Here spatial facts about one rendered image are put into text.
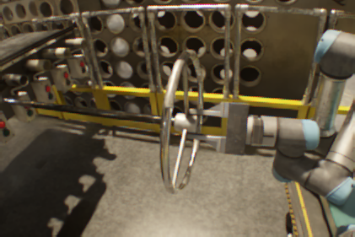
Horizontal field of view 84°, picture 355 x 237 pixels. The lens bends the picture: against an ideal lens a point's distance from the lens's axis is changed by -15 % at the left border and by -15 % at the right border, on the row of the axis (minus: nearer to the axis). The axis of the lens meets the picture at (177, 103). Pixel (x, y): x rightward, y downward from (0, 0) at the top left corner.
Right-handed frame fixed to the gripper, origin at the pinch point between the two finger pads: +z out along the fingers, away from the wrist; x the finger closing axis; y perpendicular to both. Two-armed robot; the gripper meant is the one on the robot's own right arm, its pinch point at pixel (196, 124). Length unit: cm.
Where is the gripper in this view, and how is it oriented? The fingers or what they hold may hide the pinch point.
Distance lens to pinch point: 61.7
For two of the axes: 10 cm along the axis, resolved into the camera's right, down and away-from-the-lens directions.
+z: -9.6, -0.8, 2.7
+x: 0.8, -10.0, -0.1
